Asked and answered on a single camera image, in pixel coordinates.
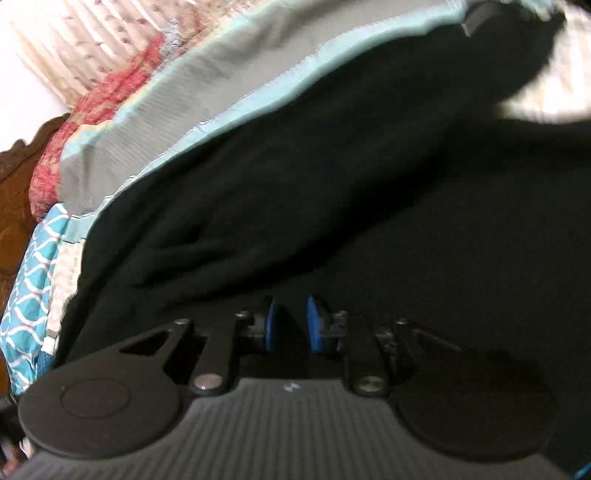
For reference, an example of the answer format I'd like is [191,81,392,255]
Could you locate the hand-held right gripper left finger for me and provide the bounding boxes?
[119,296,280,397]

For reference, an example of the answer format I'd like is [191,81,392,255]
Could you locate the blue white patterned pillow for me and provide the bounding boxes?
[0,203,70,397]

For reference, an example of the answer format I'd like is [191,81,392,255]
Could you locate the grey teal patterned bedsheet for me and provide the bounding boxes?
[46,0,591,352]

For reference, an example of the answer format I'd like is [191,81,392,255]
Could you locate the brown wooden headboard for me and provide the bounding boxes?
[0,113,71,398]

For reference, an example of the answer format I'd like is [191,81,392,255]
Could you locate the beige floral curtain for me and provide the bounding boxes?
[9,0,204,107]

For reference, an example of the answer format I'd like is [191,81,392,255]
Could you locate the black pants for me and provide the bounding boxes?
[53,0,591,480]

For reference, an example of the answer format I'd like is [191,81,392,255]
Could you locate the red floral quilt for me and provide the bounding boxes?
[28,7,218,219]

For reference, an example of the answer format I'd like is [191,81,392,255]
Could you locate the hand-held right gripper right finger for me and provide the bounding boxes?
[306,295,462,397]

